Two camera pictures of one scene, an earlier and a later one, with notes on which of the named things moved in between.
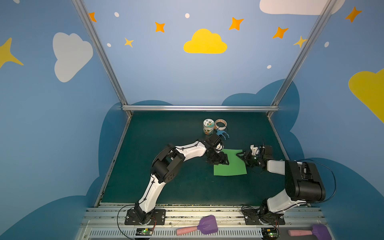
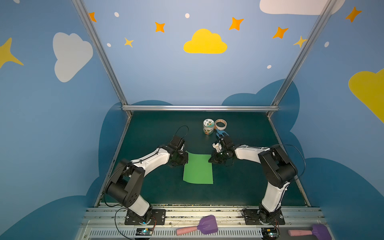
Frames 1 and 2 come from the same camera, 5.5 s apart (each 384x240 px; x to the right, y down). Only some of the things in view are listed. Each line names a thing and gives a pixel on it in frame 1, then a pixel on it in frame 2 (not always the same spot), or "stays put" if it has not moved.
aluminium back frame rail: (200, 108) stays put
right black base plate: (262, 216) stays put
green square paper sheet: (236, 165) → (198, 170)
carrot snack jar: (208, 126) stays put
